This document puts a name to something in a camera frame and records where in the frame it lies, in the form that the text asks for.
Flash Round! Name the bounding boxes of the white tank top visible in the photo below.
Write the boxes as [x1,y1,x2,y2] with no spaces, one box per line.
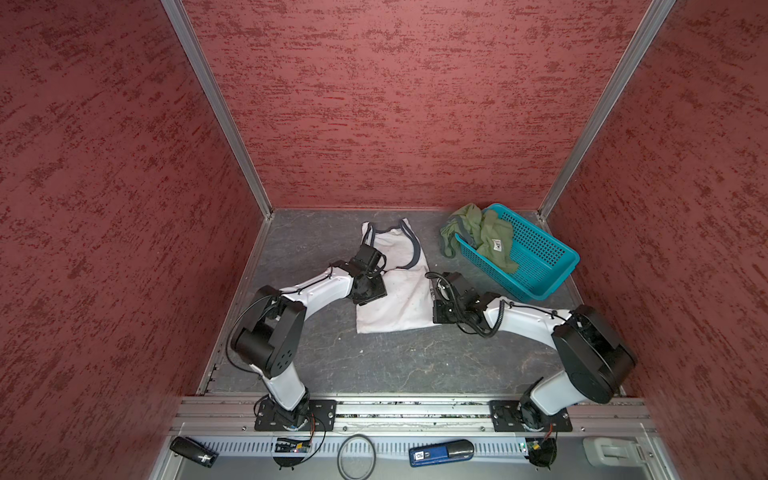
[356,218,434,334]

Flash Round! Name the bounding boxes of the green tank top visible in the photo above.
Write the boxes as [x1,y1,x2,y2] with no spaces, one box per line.
[440,203,519,275]

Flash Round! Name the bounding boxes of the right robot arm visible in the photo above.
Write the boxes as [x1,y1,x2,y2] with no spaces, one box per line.
[425,272,638,432]

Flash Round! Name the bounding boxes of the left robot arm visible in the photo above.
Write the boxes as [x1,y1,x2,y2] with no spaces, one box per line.
[228,261,387,431]

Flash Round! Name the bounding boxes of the teal plastic basket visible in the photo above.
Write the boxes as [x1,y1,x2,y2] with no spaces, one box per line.
[455,203,580,302]

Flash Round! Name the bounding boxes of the blue black device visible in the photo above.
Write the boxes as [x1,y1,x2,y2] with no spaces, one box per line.
[408,439,475,468]

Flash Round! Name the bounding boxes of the right circuit board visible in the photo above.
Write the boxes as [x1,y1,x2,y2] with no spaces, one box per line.
[526,438,558,469]

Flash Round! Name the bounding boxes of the circuit board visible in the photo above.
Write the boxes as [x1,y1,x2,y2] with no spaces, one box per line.
[272,437,314,469]
[526,438,558,469]

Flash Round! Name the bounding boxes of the left circuit board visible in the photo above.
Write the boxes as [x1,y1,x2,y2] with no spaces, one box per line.
[272,437,314,469]

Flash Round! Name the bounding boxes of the grey white device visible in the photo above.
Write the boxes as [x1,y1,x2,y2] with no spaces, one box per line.
[582,437,647,468]

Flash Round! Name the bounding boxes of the black box device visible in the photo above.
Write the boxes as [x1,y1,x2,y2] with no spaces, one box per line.
[169,436,219,468]

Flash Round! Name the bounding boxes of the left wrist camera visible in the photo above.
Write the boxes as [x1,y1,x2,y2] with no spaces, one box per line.
[356,243,387,275]

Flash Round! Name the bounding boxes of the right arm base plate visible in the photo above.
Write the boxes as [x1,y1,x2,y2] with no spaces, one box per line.
[489,400,573,434]

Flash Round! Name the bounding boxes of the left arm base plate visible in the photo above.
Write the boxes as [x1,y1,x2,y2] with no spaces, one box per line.
[254,398,337,432]

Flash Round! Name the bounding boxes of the black cable loop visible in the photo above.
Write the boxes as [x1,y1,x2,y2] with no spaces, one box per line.
[335,434,377,480]

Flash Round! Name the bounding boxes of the aluminium rail frame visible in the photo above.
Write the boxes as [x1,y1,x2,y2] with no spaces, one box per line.
[164,394,678,479]

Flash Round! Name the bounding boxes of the left corner aluminium post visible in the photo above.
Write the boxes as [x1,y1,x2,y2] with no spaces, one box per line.
[161,0,274,221]

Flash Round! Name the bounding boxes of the corner aluminium post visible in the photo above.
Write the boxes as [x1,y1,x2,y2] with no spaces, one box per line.
[161,0,274,221]
[537,0,676,224]

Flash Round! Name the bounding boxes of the right corner aluminium post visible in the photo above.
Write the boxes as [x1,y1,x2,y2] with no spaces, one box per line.
[537,0,676,224]

